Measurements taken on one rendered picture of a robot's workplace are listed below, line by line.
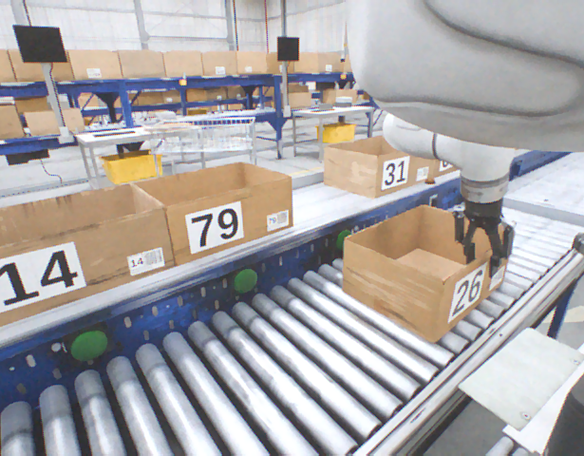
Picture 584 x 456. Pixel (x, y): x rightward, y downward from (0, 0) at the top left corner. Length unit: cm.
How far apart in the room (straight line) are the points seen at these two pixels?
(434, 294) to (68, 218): 97
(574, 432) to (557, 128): 28
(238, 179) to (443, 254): 76
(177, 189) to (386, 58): 106
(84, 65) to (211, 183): 428
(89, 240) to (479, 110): 79
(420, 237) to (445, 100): 111
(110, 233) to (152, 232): 9
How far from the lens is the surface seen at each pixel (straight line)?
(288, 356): 83
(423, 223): 126
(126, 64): 551
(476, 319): 103
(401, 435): 73
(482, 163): 75
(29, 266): 87
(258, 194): 99
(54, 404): 89
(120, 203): 115
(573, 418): 40
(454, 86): 18
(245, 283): 97
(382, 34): 18
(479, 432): 177
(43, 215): 114
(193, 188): 122
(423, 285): 84
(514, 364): 92
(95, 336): 88
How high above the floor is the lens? 133
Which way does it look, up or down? 24 degrees down
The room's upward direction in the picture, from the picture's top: 2 degrees counter-clockwise
